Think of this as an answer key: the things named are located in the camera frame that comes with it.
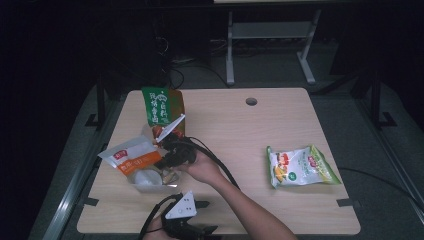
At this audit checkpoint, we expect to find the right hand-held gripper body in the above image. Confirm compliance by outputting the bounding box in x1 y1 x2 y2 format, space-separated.
153 113 198 170

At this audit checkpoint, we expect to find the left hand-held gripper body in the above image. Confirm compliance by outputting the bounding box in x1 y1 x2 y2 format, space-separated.
161 190 209 240

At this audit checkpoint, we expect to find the clear plastic container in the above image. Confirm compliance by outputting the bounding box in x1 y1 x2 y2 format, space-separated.
127 123 183 194

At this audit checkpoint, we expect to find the orange and white powder packet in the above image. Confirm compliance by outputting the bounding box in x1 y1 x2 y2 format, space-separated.
97 134 165 187

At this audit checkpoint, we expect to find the green seasoning packet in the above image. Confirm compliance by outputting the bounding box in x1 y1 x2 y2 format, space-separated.
141 87 186 141

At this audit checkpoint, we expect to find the white and green snack packet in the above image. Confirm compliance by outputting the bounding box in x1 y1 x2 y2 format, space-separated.
265 144 342 190

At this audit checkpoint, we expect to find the person's right hand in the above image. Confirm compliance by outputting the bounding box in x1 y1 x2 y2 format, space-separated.
179 149 225 186

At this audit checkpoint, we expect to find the person's left hand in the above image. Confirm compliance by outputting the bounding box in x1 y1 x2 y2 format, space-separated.
142 215 175 240

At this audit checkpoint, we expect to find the black metal stand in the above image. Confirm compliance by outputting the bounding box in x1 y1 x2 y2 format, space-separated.
349 69 398 130
84 74 109 130

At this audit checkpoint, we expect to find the white metal stand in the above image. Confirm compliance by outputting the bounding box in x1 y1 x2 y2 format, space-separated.
225 9 323 86

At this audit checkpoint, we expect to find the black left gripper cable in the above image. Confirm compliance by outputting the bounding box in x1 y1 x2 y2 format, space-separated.
137 193 183 240

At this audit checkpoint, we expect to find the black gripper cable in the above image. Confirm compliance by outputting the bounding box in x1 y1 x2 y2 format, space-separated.
182 135 241 190
137 193 183 240

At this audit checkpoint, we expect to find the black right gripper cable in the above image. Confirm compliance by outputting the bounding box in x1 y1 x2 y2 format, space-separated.
182 135 241 190

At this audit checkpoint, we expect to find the bundle of dark cables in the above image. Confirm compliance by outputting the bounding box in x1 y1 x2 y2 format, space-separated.
154 34 231 90

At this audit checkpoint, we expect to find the black floor cable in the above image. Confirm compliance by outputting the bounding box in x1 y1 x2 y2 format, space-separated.
339 167 424 212

